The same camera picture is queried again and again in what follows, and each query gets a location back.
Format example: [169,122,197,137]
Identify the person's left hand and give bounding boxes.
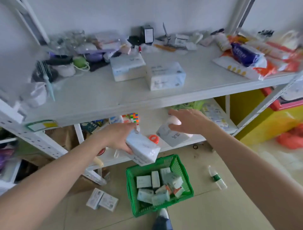
[104,122,137,155]

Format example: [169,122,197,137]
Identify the person's right hand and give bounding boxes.
[168,109,215,140]

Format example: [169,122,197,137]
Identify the white tissue pack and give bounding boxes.
[125,130,161,166]
[156,123,193,147]
[110,53,146,82]
[145,62,187,91]

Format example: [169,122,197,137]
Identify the person's right forearm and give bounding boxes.
[203,126,303,230]

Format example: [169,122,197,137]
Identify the person's left forearm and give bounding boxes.
[0,131,112,230]

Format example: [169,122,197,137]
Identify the white round ball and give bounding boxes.
[165,115,182,126]

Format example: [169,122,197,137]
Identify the green plush item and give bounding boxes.
[169,100,207,112]

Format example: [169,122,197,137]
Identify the green plastic basket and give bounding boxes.
[126,154,194,218]

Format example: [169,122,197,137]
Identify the white printed packet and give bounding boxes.
[202,103,229,130]

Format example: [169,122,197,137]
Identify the pile of small white boxes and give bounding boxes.
[136,167,185,206]

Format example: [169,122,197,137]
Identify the small white carton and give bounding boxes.
[86,188,105,210]
[98,192,119,212]

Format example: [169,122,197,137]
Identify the white metal shelf rack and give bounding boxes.
[0,0,303,186]

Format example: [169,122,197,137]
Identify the brown cardboard box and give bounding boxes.
[45,125,79,152]

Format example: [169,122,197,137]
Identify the clear bottle with green label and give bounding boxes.
[208,165,228,190]

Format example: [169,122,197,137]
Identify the orange pen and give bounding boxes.
[153,44,177,52]

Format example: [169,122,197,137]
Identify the person's leg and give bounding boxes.
[152,208,173,230]

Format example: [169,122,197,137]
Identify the green and yellow shelf label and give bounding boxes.
[26,120,59,132]

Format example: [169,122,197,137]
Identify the white packet with orange print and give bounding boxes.
[212,51,278,81]

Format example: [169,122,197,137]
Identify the light blue toothbrush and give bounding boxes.
[45,75,56,102]

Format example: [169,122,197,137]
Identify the purple case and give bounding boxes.
[84,52,104,63]

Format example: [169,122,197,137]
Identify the black box with white label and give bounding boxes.
[140,25,154,45]

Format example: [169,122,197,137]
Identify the green round sponge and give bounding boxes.
[73,56,90,72]

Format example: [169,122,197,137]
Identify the white bottle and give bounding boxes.
[214,32,232,51]

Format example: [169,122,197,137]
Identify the dark blue snack packet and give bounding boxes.
[231,42,265,67]

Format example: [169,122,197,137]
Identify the black headband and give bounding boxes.
[44,56,73,66]

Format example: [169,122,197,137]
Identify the red and pink box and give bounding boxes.
[261,86,303,112]

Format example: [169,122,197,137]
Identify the orange plastic bag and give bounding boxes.
[276,124,303,150]

